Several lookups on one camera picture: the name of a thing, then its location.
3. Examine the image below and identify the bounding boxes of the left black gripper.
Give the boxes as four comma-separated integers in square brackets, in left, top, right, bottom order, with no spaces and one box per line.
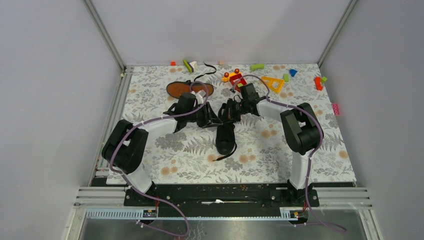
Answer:
[185,102,222,129]

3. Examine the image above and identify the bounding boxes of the small green toy block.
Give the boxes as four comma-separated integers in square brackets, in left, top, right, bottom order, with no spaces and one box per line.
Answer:
[283,73,290,83]

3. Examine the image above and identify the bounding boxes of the aluminium frame rails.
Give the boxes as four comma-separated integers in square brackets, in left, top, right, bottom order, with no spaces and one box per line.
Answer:
[62,0,385,240]

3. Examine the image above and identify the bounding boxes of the pink lego brick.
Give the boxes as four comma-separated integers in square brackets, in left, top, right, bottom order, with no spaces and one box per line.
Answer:
[332,103,341,116]

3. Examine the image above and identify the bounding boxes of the green purple white toy blocks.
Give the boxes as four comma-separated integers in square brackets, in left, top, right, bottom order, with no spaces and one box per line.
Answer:
[183,59,198,74]

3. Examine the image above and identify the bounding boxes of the red duplo block assembly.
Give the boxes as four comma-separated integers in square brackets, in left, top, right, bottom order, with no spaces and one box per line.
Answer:
[221,68,247,93]

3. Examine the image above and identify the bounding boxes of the blue toy block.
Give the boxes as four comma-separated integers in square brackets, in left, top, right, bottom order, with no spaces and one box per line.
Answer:
[289,69,298,78]

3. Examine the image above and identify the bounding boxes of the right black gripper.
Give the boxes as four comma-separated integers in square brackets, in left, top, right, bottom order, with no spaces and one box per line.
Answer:
[220,98,249,125]

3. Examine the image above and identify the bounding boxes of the floral patterned table mat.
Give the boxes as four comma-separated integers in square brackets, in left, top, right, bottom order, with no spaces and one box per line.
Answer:
[122,64,357,184]

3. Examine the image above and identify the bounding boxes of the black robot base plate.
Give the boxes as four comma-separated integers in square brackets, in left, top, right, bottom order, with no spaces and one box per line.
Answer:
[90,177,355,219]

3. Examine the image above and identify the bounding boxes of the black sneaker with laces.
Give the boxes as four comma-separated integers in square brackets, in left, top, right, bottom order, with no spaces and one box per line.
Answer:
[215,102,239,161]

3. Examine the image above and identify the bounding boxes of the overturned shoe orange sole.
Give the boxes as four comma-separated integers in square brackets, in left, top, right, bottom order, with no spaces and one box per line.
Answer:
[166,63,217,99]

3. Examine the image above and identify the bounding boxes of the yellow triangular toy frame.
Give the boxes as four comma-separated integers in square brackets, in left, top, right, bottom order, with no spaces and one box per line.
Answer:
[261,76,285,94]

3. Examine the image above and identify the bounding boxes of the green curved toy block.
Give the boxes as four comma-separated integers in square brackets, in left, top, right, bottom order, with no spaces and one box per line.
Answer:
[250,63,265,72]

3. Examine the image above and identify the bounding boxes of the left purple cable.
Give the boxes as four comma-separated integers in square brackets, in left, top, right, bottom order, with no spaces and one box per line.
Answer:
[109,81,210,238]

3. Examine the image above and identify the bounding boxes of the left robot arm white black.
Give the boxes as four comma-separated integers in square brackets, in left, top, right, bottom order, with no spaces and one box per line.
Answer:
[101,93,223,206]

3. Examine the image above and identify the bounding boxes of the red and green toy blocks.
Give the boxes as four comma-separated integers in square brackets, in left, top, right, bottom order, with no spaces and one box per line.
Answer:
[314,76,328,91]

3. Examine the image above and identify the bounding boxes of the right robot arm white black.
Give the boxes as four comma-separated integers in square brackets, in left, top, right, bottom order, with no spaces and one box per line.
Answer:
[218,83,324,206]

